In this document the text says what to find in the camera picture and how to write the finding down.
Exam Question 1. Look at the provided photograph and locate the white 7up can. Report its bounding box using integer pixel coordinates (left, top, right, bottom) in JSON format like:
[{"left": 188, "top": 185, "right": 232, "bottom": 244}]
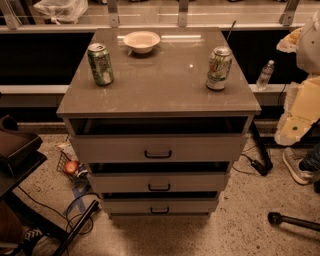
[{"left": 206, "top": 46, "right": 233, "bottom": 91}]

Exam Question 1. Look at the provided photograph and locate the wire basket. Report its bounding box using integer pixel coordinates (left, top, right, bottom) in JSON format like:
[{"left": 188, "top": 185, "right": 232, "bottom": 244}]
[{"left": 57, "top": 153, "right": 88, "bottom": 185}]

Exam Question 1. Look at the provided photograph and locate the grey drawer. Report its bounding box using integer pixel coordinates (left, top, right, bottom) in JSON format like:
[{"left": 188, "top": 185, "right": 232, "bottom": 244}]
[
  {"left": 68, "top": 116, "right": 248, "bottom": 163},
  {"left": 101, "top": 191, "right": 219, "bottom": 216},
  {"left": 88, "top": 162, "right": 229, "bottom": 193}
]

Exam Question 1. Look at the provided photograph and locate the grey middle drawer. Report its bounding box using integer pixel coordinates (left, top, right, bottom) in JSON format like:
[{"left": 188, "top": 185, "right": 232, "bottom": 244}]
[{"left": 88, "top": 162, "right": 229, "bottom": 193}]

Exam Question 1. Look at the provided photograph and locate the grey drawer cabinet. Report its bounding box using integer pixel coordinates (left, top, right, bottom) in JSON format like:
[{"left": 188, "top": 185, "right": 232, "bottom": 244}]
[{"left": 56, "top": 27, "right": 262, "bottom": 218}]

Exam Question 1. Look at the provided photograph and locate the black floor cable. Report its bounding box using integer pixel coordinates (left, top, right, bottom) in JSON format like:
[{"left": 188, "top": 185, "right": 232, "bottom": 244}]
[{"left": 16, "top": 184, "right": 101, "bottom": 236}]

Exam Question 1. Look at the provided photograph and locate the grey bottom drawer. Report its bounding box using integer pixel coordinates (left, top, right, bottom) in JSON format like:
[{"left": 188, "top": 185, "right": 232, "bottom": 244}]
[{"left": 101, "top": 191, "right": 219, "bottom": 216}]

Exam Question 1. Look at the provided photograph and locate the black tripod foot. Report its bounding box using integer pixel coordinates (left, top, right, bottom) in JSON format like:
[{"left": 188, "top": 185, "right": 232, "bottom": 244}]
[{"left": 267, "top": 212, "right": 320, "bottom": 232}]

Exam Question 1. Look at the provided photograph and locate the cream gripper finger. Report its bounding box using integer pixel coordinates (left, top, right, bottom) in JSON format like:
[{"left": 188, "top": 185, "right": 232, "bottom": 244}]
[{"left": 276, "top": 28, "right": 302, "bottom": 53}]

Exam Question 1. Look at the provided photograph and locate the white ceramic bowl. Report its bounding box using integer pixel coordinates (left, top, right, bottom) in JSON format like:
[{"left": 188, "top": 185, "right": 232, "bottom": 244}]
[{"left": 123, "top": 31, "right": 160, "bottom": 54}]

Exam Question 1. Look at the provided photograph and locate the black metal stand leg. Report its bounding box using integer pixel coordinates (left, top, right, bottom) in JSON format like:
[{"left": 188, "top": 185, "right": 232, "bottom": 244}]
[{"left": 52, "top": 200, "right": 99, "bottom": 256}]

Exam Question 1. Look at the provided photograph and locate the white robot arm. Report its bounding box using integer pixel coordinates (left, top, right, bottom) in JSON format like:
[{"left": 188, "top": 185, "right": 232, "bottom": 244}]
[{"left": 274, "top": 11, "right": 320, "bottom": 146}]

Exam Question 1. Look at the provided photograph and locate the red apple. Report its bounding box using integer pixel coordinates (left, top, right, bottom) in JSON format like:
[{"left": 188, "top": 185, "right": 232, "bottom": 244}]
[{"left": 64, "top": 161, "right": 79, "bottom": 175}]

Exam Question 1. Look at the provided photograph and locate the clear plastic water bottle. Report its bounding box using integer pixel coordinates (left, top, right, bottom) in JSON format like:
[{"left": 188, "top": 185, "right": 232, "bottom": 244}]
[{"left": 256, "top": 60, "right": 274, "bottom": 91}]

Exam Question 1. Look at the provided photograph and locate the black power adapter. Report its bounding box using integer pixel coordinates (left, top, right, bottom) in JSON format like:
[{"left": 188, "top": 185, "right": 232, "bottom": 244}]
[{"left": 251, "top": 160, "right": 268, "bottom": 176}]

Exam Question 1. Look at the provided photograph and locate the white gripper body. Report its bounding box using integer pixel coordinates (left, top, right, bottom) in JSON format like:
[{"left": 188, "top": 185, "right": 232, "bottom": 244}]
[{"left": 274, "top": 76, "right": 320, "bottom": 146}]

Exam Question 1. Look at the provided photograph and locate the green soda can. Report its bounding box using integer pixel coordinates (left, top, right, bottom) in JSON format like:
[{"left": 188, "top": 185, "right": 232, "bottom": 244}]
[{"left": 87, "top": 43, "right": 114, "bottom": 86}]

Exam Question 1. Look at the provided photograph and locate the grey sneaker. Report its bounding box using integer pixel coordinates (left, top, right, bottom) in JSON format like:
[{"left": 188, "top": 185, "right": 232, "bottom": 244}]
[{"left": 282, "top": 147, "right": 313, "bottom": 185}]

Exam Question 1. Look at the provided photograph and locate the grey top drawer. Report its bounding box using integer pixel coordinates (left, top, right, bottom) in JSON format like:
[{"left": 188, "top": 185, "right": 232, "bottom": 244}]
[{"left": 68, "top": 116, "right": 248, "bottom": 163}]

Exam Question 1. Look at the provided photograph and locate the dark brown tray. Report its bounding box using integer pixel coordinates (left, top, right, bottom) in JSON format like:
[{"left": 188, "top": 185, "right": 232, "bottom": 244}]
[{"left": 0, "top": 114, "right": 44, "bottom": 178}]

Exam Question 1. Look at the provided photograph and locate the black patterned shoe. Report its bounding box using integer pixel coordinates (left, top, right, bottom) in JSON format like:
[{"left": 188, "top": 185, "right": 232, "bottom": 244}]
[{"left": 11, "top": 228, "right": 44, "bottom": 256}]

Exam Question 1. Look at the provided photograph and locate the clear plastic bag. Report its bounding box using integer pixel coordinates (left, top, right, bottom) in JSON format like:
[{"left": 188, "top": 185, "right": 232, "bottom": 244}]
[{"left": 33, "top": 0, "right": 88, "bottom": 24}]

